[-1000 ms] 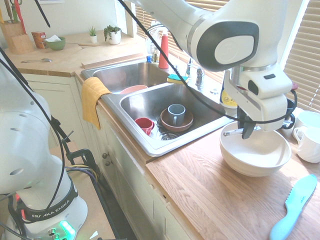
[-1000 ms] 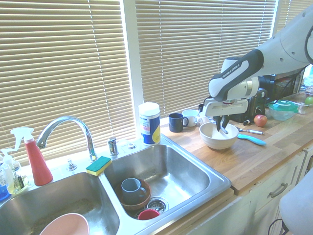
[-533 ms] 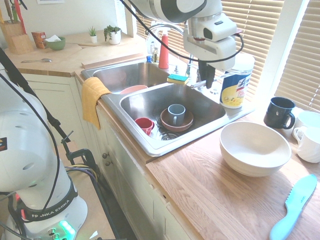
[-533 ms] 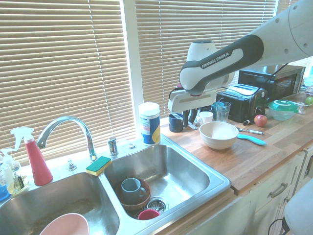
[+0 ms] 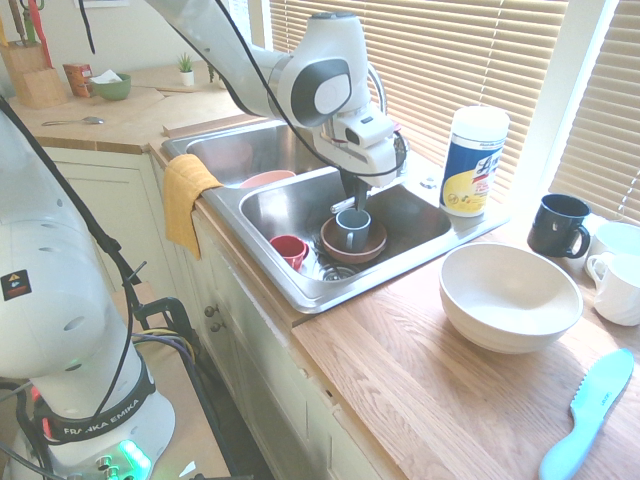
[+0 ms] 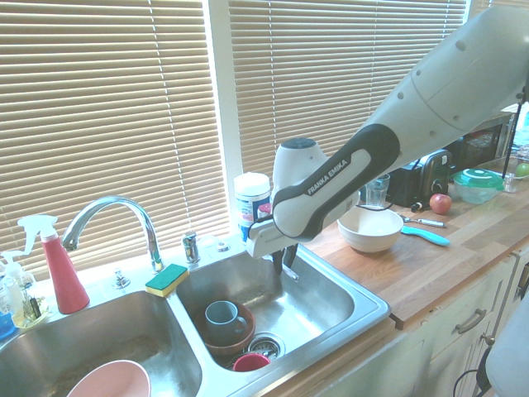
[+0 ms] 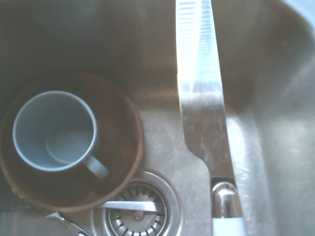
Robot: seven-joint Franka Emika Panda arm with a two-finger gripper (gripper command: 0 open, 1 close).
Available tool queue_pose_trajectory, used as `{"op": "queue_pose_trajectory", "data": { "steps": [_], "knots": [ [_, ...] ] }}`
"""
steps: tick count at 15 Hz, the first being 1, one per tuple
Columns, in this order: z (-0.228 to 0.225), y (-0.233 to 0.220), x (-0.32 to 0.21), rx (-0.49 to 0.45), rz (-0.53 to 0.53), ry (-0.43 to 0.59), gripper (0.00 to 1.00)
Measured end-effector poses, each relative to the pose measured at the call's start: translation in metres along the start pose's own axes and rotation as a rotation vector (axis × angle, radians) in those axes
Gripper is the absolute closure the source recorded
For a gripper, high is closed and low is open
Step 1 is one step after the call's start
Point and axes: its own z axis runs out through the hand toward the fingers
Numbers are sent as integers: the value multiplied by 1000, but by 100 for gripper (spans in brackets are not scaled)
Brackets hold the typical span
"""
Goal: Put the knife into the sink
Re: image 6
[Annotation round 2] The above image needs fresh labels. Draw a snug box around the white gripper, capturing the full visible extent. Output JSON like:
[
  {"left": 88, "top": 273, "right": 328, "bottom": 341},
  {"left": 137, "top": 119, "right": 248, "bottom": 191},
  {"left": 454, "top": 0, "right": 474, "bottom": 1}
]
[{"left": 245, "top": 218, "right": 299, "bottom": 275}]

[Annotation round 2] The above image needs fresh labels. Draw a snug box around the stainless steel double sink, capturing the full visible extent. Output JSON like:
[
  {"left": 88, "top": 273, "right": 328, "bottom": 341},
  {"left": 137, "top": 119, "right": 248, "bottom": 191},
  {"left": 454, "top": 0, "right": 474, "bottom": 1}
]
[{"left": 0, "top": 241, "right": 392, "bottom": 397}]

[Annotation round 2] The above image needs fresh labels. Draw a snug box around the white wipes canister blue label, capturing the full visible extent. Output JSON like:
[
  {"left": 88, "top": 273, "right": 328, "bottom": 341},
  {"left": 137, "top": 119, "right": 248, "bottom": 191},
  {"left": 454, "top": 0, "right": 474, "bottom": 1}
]
[{"left": 232, "top": 172, "right": 276, "bottom": 245}]

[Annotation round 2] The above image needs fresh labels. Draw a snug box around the brown wooden bowl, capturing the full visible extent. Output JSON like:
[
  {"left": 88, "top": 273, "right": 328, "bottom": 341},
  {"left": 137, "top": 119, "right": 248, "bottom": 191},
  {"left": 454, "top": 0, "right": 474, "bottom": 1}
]
[{"left": 193, "top": 301, "right": 257, "bottom": 359}]

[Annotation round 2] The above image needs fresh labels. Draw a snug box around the metal drain strainer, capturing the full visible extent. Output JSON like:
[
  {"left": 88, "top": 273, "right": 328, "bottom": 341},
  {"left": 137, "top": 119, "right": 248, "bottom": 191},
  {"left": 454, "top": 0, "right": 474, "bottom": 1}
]
[{"left": 246, "top": 332, "right": 288, "bottom": 359}]

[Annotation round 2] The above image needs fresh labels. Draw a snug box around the grey mug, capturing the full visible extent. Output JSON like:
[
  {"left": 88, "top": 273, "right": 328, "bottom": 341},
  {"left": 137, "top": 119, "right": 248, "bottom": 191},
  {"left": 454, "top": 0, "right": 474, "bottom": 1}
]
[{"left": 204, "top": 300, "right": 248, "bottom": 347}]

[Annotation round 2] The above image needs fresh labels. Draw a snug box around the white ceramic bowl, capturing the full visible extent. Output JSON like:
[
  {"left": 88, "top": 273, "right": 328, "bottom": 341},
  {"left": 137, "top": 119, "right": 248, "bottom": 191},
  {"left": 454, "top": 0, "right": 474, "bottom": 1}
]
[{"left": 336, "top": 206, "right": 404, "bottom": 255}]

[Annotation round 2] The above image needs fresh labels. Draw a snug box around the red cup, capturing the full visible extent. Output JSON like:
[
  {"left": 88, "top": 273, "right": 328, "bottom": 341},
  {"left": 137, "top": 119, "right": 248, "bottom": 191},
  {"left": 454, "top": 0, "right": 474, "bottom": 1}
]
[{"left": 231, "top": 352, "right": 272, "bottom": 373}]

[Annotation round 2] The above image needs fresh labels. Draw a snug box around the clear drinking glass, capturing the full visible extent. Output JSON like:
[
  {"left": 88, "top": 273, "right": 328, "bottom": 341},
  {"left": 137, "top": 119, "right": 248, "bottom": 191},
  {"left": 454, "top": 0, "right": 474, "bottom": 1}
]
[{"left": 365, "top": 173, "right": 392, "bottom": 208}]

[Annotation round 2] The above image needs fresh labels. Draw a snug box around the green and yellow sponge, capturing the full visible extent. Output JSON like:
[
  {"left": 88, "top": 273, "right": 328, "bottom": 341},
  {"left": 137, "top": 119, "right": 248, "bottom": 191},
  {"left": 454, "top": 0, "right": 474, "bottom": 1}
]
[{"left": 144, "top": 262, "right": 190, "bottom": 299}]

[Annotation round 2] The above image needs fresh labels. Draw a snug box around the silver metal utensil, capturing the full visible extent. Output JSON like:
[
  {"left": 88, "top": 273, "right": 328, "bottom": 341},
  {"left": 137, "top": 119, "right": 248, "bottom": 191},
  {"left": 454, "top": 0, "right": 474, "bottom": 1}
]
[{"left": 398, "top": 213, "right": 449, "bottom": 229}]

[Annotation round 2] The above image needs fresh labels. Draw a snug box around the chrome curved faucet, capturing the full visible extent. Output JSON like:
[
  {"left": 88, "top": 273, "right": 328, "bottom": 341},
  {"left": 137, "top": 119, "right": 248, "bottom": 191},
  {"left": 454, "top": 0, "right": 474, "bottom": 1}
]
[{"left": 60, "top": 195, "right": 166, "bottom": 275}]

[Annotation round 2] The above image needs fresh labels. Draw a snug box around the black toaster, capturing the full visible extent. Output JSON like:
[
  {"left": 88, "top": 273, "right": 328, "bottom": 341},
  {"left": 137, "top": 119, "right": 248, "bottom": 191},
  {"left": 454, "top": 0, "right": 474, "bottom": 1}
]
[{"left": 386, "top": 149, "right": 454, "bottom": 208}]

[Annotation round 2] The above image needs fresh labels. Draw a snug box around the red apple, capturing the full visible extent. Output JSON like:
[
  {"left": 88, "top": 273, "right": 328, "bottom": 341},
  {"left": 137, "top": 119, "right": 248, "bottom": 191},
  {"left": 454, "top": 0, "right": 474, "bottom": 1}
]
[{"left": 429, "top": 193, "right": 453, "bottom": 216}]

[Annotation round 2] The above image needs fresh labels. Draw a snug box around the medium beige window blind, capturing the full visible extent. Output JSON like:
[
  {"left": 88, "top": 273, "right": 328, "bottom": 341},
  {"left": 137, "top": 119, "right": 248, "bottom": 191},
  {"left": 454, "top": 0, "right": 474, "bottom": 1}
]
[{"left": 228, "top": 0, "right": 469, "bottom": 183}]

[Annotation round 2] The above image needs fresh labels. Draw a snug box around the white kitchen cabinet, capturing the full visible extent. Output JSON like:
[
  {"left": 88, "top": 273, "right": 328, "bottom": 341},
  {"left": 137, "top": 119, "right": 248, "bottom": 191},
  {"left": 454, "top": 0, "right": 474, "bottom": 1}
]
[{"left": 388, "top": 243, "right": 529, "bottom": 397}]

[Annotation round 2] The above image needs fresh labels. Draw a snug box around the clear container green lid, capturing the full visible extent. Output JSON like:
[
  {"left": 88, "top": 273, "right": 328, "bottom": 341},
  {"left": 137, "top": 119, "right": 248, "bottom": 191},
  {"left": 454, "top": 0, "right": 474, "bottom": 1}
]
[{"left": 451, "top": 167, "right": 507, "bottom": 205}]

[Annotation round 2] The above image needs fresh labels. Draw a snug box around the pink bowl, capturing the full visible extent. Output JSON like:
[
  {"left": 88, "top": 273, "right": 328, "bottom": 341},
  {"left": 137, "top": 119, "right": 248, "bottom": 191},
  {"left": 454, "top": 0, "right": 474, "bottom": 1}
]
[{"left": 65, "top": 359, "right": 152, "bottom": 397}]

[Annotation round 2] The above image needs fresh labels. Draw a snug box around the red spray bottle white trigger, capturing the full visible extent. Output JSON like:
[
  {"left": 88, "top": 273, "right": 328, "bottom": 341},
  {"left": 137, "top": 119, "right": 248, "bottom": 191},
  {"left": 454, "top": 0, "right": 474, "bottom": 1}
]
[{"left": 17, "top": 214, "right": 91, "bottom": 315}]

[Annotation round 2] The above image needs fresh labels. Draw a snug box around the black countertop appliance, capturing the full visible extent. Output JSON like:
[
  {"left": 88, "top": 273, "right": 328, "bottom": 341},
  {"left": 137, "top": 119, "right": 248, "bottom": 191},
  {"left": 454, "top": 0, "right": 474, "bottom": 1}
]
[{"left": 447, "top": 114, "right": 514, "bottom": 171}]

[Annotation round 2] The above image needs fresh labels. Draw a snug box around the wide beige window blind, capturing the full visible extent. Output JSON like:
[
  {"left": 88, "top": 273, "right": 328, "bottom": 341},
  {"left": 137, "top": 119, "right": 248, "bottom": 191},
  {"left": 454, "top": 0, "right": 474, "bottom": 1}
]
[{"left": 0, "top": 0, "right": 231, "bottom": 283}]

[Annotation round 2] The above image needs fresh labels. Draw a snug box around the small clear plastic container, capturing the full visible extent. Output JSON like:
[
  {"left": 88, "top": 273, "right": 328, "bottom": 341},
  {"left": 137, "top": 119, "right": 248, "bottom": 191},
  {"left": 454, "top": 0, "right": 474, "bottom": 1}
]
[{"left": 501, "top": 172, "right": 521, "bottom": 194}]

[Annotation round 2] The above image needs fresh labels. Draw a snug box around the grey rounded robot housing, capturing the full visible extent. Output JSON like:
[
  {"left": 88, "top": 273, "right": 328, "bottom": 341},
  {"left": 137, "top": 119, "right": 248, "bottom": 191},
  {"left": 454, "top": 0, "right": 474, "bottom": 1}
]
[{"left": 483, "top": 297, "right": 529, "bottom": 397}]

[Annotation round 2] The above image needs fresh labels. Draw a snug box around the black thin rod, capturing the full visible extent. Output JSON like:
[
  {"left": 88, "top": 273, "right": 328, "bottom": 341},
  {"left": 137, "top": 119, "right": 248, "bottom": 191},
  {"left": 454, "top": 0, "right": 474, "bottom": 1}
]
[{"left": 501, "top": 87, "right": 527, "bottom": 179}]

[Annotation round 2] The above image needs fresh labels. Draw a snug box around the yellowish clear jar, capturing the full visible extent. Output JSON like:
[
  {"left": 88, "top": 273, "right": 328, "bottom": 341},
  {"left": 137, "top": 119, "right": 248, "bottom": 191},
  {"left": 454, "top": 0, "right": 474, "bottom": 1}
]
[{"left": 11, "top": 284, "right": 50, "bottom": 330}]

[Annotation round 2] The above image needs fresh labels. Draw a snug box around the clear pump soap bottle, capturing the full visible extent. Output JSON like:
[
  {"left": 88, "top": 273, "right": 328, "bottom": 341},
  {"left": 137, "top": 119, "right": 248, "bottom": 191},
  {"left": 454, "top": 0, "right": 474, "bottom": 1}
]
[{"left": 0, "top": 249, "right": 25, "bottom": 315}]

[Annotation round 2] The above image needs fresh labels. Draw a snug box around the blue liquid bottle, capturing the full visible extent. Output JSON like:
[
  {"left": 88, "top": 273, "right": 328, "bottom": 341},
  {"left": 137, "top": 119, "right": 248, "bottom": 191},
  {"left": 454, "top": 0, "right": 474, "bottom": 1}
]
[{"left": 0, "top": 305, "right": 17, "bottom": 342}]

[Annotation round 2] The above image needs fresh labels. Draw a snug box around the teal handled utensil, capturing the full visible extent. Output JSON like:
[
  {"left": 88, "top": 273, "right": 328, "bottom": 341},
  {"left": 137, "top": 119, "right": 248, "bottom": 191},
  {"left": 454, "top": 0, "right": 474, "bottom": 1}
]
[{"left": 399, "top": 224, "right": 451, "bottom": 248}]

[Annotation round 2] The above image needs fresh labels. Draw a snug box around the metal drawer handle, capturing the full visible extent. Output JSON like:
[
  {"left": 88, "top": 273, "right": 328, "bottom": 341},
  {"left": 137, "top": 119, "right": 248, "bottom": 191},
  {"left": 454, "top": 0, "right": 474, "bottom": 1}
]
[{"left": 455, "top": 307, "right": 488, "bottom": 336}]

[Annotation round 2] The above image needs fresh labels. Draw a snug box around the black cable loop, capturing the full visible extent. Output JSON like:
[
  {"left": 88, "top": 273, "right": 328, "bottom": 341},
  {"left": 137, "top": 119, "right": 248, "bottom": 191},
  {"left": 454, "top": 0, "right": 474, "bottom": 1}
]
[{"left": 451, "top": 355, "right": 493, "bottom": 397}]

